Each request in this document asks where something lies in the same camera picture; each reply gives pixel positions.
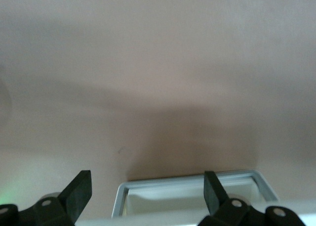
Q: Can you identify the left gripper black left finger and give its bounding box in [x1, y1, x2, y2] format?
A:
[0, 170, 93, 226]

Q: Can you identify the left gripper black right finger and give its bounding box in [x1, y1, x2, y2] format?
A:
[197, 171, 307, 226]

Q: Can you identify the white plastic drawer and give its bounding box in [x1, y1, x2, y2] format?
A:
[111, 169, 280, 220]

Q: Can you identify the white drawer cabinet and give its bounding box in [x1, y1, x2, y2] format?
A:
[74, 198, 316, 226]

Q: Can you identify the brown table cover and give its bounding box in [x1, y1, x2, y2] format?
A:
[0, 0, 316, 223]

